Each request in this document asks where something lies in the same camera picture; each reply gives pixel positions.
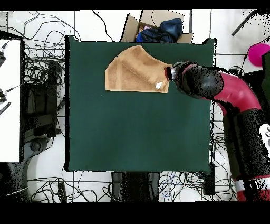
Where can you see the tan terry towel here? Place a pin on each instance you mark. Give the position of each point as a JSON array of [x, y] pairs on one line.
[[130, 71]]

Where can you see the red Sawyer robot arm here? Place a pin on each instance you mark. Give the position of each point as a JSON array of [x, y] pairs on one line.
[[236, 90]]

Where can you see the black flat strip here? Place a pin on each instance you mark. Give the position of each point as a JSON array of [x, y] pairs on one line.
[[5, 108]]

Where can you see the blue clothes pile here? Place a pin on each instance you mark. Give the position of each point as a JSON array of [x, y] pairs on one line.
[[168, 29]]

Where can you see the open cardboard box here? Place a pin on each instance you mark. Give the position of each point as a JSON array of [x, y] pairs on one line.
[[130, 29]]

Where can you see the dark green table cloth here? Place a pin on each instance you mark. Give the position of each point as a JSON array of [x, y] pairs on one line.
[[137, 131]]

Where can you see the black rod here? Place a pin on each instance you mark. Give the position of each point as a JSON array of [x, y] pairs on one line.
[[242, 25]]

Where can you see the pink ball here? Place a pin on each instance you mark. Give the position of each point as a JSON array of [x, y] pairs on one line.
[[257, 55]]

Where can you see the green cloth on side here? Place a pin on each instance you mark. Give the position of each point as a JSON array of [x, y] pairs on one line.
[[266, 84]]

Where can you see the black power strip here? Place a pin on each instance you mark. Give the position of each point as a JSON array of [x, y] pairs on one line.
[[208, 181]]

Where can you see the black equipment rack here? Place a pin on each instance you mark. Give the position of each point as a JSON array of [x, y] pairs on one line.
[[42, 101]]

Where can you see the white side table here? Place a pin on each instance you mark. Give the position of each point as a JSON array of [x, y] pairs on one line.
[[10, 105]]

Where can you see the black device on table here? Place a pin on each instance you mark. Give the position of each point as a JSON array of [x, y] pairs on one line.
[[2, 59]]

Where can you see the black plug connector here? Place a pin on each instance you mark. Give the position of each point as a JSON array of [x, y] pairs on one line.
[[2, 97]]

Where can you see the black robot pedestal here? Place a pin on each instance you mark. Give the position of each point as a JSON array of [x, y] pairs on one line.
[[135, 186]]

